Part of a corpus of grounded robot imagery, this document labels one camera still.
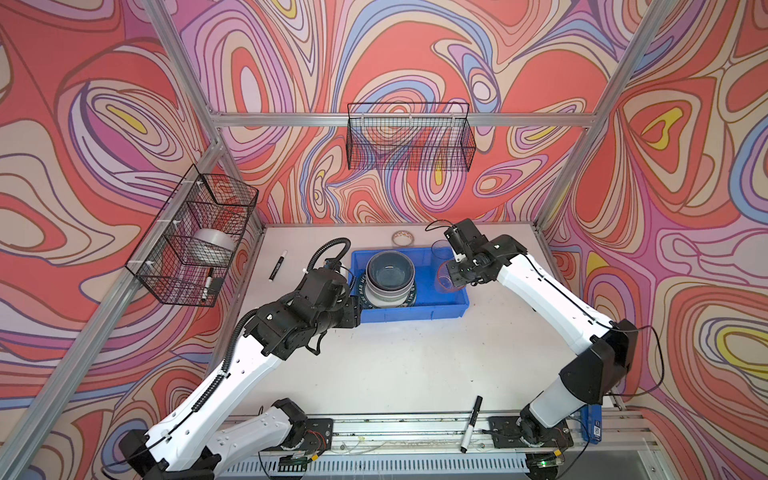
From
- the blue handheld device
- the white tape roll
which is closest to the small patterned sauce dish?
the white tape roll

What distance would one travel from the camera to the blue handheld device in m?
0.72

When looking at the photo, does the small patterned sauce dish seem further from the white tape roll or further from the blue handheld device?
the blue handheld device

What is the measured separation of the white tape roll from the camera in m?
0.71

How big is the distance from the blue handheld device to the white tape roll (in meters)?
1.00

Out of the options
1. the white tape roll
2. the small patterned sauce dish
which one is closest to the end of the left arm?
the white tape roll
